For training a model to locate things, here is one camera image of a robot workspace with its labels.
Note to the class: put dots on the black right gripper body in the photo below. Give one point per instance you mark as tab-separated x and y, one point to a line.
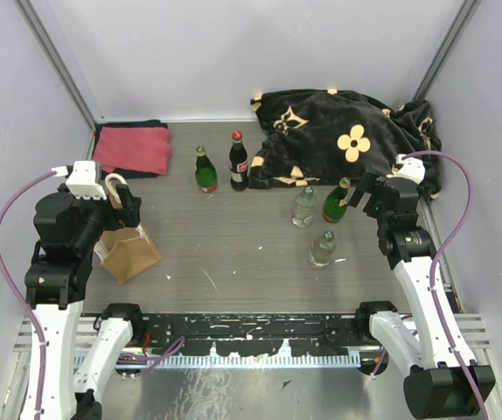
379	184

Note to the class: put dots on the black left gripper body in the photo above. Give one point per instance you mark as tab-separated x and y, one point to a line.
121	216

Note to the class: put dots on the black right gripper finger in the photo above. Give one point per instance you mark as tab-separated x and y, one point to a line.
371	207
356	196

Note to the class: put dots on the brown canvas bag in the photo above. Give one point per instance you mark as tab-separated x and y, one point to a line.
127	252

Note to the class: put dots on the cola glass bottle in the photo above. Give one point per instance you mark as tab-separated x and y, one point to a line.
238	163

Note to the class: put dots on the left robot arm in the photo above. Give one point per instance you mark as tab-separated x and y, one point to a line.
56	283

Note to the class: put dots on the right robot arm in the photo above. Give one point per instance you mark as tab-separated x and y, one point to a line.
441	375

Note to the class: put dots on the green bottle right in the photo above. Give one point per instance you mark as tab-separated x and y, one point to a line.
336	203

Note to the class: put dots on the green bottle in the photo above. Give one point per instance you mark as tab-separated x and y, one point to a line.
205	172
336	203

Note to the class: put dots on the dark blue folded cloth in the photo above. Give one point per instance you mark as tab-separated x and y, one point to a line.
127	174

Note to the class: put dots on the clear bottle upper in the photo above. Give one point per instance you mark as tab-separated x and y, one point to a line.
304	207

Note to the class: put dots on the clear bottle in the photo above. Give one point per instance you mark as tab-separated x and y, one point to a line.
304	207
321	250

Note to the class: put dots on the clear bottle lower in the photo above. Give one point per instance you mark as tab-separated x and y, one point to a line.
321	250

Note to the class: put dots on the red folded cloth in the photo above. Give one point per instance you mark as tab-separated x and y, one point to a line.
140	149

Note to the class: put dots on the black floral blanket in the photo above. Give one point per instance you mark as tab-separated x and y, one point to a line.
318	137

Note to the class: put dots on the green bottle left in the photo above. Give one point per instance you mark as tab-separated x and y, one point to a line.
205	172

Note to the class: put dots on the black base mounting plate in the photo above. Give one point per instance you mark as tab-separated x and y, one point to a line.
251	334

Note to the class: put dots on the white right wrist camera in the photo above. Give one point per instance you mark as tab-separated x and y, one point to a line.
410	168

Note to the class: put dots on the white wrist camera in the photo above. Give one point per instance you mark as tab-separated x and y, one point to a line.
82	180
410	168

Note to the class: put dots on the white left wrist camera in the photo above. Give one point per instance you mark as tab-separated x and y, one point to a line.
82	180

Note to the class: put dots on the white cable duct strip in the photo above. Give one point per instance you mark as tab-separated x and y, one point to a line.
277	361

